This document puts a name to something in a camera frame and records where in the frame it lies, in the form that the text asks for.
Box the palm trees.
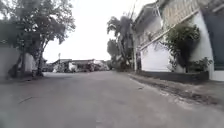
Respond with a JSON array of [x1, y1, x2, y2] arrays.
[[106, 15, 135, 72]]

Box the low buildings at road end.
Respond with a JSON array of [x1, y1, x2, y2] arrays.
[[42, 58, 110, 74]]

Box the grey concrete road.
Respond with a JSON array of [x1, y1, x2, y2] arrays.
[[0, 70, 224, 128]]

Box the white two-storey house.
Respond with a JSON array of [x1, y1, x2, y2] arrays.
[[131, 0, 224, 82]]

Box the raised kerb verge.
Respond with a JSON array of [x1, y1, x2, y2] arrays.
[[127, 71, 224, 107]]

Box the small tree by house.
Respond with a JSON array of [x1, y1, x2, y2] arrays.
[[163, 22, 202, 74]]

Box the large leafy tree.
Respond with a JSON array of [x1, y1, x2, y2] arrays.
[[0, 0, 77, 78]]

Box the overhead wires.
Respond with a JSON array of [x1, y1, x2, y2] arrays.
[[127, 0, 138, 19]]

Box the low dark planter wall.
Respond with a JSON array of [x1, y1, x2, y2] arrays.
[[136, 69, 210, 84]]

